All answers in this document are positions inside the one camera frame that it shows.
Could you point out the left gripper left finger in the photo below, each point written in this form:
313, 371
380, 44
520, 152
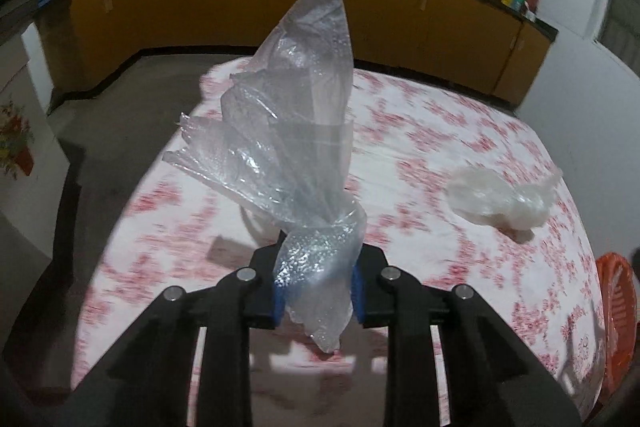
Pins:
185, 360

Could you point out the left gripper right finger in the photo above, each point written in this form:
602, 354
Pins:
492, 377

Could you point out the clear plastic bag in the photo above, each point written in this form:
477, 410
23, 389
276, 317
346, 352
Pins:
281, 149

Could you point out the red plastic trash basket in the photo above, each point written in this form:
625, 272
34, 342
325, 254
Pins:
620, 319

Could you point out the orange lower kitchen cabinets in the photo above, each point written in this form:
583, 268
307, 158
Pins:
479, 46

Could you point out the white crumpled plastic bag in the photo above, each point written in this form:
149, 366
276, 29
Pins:
482, 197

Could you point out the white cup on counter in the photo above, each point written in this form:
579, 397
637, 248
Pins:
530, 15

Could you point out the flower wall decoration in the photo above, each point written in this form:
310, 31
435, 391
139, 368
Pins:
16, 139

